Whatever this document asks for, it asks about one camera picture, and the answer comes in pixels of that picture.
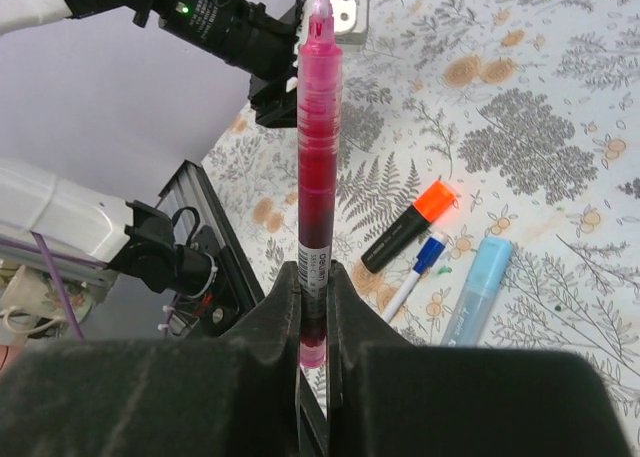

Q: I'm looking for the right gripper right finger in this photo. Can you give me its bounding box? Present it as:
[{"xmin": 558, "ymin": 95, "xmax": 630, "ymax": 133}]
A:
[{"xmin": 327, "ymin": 263, "xmax": 631, "ymax": 456}]

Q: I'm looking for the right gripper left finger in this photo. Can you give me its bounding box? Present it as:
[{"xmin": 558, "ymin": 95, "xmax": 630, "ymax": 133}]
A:
[{"xmin": 1, "ymin": 262, "xmax": 301, "ymax": 456}]

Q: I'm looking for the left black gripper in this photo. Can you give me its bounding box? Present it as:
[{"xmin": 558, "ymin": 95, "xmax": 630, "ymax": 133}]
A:
[{"xmin": 248, "ymin": 1, "xmax": 304, "ymax": 127}]

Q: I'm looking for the pink pen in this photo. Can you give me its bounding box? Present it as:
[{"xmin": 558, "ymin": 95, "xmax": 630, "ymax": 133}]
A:
[{"xmin": 297, "ymin": 0, "xmax": 342, "ymax": 368}]

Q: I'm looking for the light blue highlighter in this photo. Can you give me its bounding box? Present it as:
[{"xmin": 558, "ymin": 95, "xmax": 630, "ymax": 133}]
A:
[{"xmin": 441, "ymin": 237, "xmax": 513, "ymax": 347}]

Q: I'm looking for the white blue marker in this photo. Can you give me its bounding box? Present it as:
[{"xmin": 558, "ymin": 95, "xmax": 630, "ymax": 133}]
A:
[{"xmin": 382, "ymin": 231, "xmax": 450, "ymax": 323}]

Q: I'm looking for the orange highlighter cap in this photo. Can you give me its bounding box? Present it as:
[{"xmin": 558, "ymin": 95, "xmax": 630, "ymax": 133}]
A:
[{"xmin": 412, "ymin": 181, "xmax": 455, "ymax": 223}]

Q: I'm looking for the black orange highlighter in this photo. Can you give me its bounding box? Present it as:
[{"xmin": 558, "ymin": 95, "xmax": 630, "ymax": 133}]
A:
[{"xmin": 361, "ymin": 203, "xmax": 434, "ymax": 274}]

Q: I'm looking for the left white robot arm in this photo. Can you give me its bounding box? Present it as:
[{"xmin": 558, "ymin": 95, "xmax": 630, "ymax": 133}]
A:
[{"xmin": 1, "ymin": 0, "xmax": 306, "ymax": 296}]

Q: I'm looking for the floral mug off table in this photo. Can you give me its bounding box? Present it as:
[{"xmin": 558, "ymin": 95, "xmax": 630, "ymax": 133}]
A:
[{"xmin": 1, "ymin": 266, "xmax": 69, "ymax": 338}]

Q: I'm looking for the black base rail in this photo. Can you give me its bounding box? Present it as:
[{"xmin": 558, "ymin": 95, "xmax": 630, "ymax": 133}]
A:
[{"xmin": 157, "ymin": 161, "xmax": 264, "ymax": 338}]

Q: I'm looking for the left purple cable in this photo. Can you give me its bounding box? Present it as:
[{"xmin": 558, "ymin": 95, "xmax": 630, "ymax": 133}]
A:
[{"xmin": 29, "ymin": 231, "xmax": 86, "ymax": 341}]

